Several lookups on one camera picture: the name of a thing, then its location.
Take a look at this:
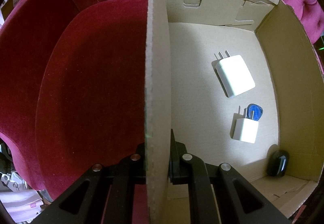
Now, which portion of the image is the black round lens cap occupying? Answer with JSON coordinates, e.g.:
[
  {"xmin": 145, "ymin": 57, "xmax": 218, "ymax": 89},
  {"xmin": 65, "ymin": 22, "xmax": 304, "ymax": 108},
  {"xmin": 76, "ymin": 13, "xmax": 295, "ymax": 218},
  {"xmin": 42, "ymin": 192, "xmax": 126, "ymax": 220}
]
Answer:
[{"xmin": 266, "ymin": 150, "xmax": 290, "ymax": 177}]

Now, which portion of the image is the small white charger plug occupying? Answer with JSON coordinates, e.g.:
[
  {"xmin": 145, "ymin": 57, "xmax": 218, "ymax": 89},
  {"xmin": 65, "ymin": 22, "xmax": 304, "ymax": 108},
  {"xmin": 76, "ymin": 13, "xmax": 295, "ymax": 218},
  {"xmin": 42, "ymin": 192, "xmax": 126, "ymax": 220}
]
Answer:
[{"xmin": 230, "ymin": 108, "xmax": 259, "ymax": 144}]

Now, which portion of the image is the blue key fob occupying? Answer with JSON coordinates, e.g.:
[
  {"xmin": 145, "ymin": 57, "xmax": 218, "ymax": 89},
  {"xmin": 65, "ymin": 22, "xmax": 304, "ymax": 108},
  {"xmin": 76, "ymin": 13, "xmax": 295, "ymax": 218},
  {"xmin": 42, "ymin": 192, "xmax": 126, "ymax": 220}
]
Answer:
[{"xmin": 246, "ymin": 103, "xmax": 263, "ymax": 121}]

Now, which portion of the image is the large white charger plug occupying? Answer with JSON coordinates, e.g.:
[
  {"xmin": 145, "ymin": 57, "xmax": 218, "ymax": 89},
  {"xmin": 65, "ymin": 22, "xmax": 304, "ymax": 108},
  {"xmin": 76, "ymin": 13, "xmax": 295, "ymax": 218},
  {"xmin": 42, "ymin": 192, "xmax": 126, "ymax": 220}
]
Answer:
[{"xmin": 214, "ymin": 50, "xmax": 255, "ymax": 98}]

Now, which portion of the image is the cardboard box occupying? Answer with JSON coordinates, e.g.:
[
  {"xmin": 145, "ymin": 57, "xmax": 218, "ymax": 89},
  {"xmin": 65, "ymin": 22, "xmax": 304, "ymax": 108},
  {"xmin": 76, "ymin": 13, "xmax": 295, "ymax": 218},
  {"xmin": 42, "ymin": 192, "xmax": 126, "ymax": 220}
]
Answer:
[{"xmin": 145, "ymin": 0, "xmax": 323, "ymax": 223}]

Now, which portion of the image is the red velvet tufted armchair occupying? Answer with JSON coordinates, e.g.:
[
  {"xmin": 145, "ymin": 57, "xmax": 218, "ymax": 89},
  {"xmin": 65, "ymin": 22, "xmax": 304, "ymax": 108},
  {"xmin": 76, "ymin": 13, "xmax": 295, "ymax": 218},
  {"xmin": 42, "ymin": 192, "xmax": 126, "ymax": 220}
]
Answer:
[{"xmin": 0, "ymin": 0, "xmax": 324, "ymax": 202}]

